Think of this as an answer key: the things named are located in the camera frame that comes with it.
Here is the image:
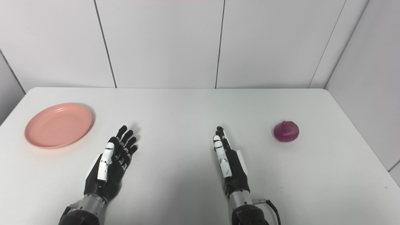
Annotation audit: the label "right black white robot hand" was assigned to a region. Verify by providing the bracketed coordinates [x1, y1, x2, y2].
[213, 126, 251, 198]

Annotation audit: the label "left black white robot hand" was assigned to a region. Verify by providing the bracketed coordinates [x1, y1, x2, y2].
[84, 125, 138, 203]

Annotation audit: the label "purple red onion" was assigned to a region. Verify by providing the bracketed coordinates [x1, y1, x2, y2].
[274, 121, 299, 143]

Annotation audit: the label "pink round plate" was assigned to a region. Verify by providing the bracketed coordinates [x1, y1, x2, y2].
[25, 103, 93, 149]

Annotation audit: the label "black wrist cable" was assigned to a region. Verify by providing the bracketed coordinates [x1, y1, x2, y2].
[252, 198, 282, 225]

